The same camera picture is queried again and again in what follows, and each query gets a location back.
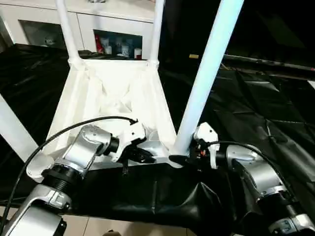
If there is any white plastic table top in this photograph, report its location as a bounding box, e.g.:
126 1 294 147
25 58 188 183

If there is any black plastic mat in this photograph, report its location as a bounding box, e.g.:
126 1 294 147
0 43 315 236

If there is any red package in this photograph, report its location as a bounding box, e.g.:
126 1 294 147
94 33 102 53

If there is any dark metal rod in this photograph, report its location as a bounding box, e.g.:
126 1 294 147
224 54 315 71

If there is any black box gold label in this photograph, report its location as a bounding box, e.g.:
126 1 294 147
157 0 227 62

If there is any white glass-door cabinet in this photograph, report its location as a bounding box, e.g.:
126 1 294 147
0 0 161 60

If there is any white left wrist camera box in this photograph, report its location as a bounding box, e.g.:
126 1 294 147
111 121 148 163

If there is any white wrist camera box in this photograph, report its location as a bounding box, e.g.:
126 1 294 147
192 121 220 171
111 121 148 163

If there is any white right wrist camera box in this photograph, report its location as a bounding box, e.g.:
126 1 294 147
192 121 220 171

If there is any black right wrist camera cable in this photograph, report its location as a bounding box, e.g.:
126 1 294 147
210 140 296 198

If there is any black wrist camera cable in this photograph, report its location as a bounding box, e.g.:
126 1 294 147
0 116 139 232
210 140 296 198

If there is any black left wrist camera cable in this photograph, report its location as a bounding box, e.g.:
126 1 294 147
0 116 139 232

